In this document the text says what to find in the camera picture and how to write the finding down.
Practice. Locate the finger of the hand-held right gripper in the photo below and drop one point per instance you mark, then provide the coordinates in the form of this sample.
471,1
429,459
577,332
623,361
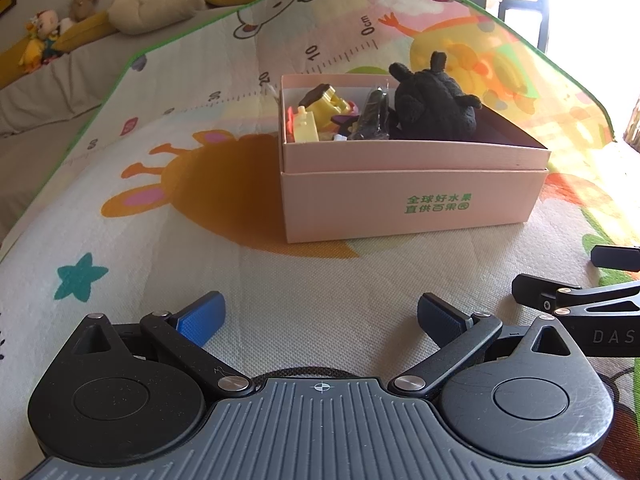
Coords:
545,294
615,256

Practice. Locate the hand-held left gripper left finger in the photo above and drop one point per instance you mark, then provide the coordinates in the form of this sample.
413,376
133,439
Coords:
200,317

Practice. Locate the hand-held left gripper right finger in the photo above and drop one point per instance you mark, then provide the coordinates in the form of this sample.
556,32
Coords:
440,316

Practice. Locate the pink cardboard box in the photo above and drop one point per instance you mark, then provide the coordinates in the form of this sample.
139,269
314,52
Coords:
400,210

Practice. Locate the clear packet dark contents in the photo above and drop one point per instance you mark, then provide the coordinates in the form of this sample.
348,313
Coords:
372,115

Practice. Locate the black plush toy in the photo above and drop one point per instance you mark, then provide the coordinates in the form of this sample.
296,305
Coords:
435,100

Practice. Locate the purple witch hat toy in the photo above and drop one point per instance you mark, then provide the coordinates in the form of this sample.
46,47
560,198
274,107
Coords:
342,120

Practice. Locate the yellow pudding toy brown top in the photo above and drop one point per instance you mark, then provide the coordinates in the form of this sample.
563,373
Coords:
322,105

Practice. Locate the printed cartoon play mat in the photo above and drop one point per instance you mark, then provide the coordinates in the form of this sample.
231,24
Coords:
200,220

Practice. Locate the grey sofa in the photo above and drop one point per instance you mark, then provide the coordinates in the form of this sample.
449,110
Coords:
30,110

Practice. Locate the window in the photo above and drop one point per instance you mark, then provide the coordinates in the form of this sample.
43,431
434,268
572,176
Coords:
520,5

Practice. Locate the cream pillow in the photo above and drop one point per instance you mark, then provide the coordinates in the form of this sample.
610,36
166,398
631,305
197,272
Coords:
150,7

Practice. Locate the yellow duck plush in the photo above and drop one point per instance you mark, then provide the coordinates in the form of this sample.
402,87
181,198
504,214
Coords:
31,52

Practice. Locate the colourful doll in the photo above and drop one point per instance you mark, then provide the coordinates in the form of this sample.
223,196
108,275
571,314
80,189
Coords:
47,22

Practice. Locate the brown plush bear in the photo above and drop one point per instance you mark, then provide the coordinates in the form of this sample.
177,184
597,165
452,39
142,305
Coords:
85,0

